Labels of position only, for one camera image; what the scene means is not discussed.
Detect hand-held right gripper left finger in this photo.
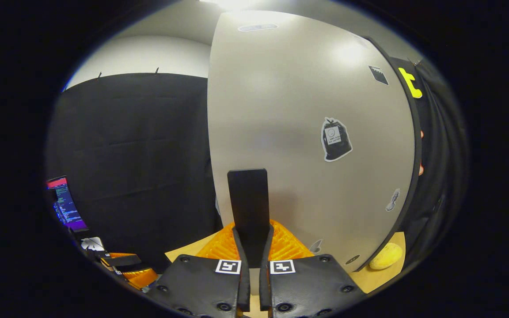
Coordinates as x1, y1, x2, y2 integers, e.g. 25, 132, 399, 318
146, 221, 251, 318

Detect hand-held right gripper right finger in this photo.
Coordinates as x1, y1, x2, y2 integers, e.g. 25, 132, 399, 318
259, 220, 368, 318

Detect black door handle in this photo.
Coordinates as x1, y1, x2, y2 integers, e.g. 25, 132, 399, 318
227, 168, 271, 257

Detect white cabinet door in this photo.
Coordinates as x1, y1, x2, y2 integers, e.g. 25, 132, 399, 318
207, 10, 423, 283

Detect computer monitor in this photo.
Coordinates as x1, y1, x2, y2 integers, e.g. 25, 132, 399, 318
46, 176, 89, 233

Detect black backdrop cloth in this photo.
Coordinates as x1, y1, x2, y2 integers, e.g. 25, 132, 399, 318
45, 55, 469, 274

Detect yellow round fruit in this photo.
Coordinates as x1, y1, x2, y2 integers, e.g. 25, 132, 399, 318
368, 242, 403, 271

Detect ceiling light panel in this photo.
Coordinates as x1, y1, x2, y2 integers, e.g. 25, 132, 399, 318
199, 0, 259, 10

